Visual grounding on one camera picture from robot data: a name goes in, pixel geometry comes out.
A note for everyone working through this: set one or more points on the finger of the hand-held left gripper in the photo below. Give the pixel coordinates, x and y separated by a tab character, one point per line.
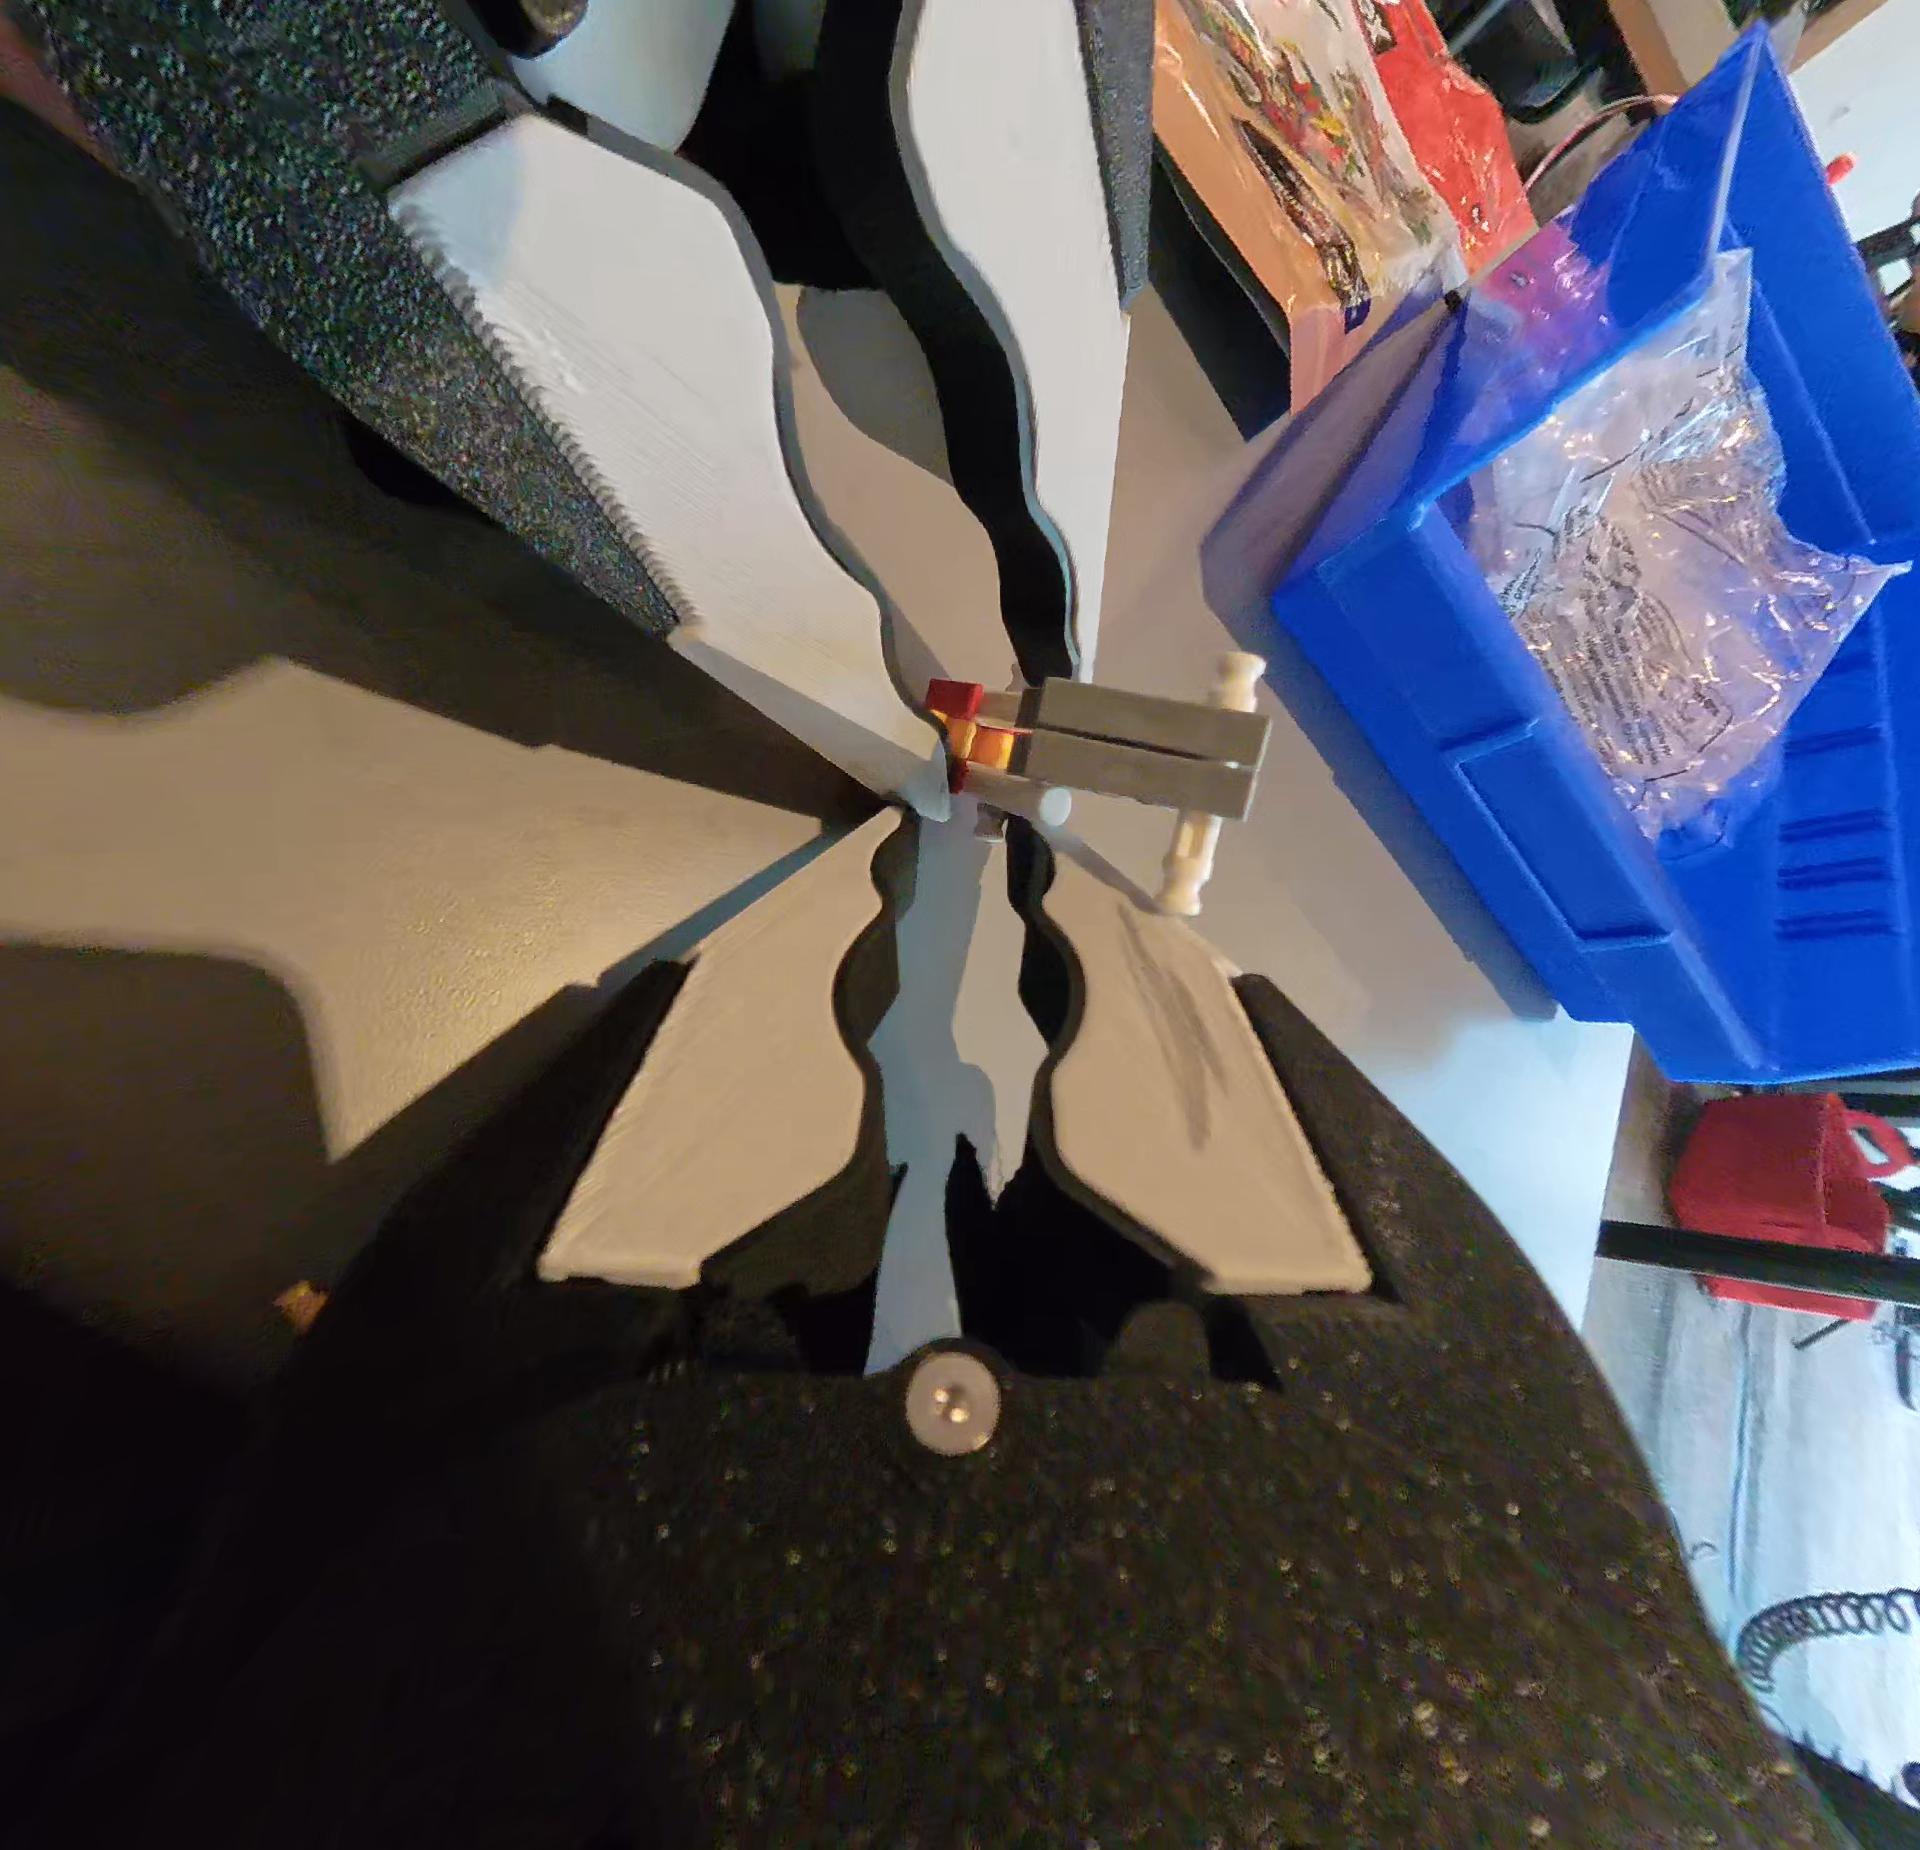
1035	156
646	366

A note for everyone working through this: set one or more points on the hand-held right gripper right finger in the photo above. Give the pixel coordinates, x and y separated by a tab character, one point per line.
1200	1161

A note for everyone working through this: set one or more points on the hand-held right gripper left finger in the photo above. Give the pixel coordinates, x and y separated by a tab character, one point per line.
721	1131

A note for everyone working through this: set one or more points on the white toy rod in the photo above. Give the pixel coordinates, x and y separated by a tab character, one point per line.
1055	810
1219	860

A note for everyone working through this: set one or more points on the grey toy connector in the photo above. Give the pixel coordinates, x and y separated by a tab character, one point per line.
1142	747

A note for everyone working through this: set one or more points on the red and yellow connector assembly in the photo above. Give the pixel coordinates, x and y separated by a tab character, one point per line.
987	746

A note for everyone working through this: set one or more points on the orange toy package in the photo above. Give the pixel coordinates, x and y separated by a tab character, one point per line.
1306	127

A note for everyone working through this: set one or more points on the blue plastic bin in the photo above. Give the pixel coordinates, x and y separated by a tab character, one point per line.
1382	650

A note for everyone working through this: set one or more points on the clear bag of parts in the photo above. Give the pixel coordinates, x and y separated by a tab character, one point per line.
1649	529

